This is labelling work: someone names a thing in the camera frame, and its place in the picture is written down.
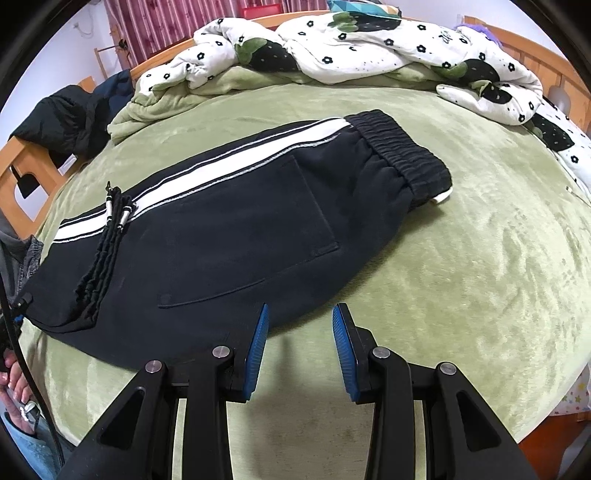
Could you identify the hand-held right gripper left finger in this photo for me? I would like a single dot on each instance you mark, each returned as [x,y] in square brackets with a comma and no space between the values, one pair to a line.
[257,346]

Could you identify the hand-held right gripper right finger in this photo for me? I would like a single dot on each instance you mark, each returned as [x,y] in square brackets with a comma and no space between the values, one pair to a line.
[344,350]

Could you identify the black pants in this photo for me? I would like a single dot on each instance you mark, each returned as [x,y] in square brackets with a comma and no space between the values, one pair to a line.
[221,230]

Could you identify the person's left hand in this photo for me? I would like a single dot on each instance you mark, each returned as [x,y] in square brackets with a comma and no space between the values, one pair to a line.
[14,385]

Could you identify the grey jeans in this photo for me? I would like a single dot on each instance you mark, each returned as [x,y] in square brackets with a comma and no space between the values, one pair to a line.
[25,258]

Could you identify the person's blue jeans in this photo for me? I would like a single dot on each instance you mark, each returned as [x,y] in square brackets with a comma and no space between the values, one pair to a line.
[27,450]

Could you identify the green fleece bed sheet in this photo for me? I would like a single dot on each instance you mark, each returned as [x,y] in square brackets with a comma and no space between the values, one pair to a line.
[461,286]

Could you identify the black jacket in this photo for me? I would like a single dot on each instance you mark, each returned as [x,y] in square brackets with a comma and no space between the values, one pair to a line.
[60,120]

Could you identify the star print sheet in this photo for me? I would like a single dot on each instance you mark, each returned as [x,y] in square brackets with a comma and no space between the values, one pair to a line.
[577,397]

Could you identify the navy garment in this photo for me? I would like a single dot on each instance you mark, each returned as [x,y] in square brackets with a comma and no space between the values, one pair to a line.
[115,90]

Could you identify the wooden clothes rack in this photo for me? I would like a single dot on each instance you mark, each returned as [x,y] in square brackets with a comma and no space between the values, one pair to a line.
[111,55]

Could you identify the white floral quilt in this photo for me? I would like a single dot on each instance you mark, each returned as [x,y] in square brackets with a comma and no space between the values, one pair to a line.
[369,46]

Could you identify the striped pink curtain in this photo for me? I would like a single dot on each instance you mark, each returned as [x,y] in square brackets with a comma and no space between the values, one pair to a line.
[184,23]

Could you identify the red chair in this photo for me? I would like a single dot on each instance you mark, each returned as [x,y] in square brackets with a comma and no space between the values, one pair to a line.
[261,8]

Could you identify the teal patterned pillow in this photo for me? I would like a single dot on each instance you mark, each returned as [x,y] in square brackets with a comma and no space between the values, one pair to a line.
[358,5]

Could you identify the purple plush item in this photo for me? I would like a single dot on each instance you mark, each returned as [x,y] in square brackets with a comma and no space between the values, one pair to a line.
[480,30]

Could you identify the wooden bed frame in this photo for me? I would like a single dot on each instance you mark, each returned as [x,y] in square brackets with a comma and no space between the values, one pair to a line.
[27,154]

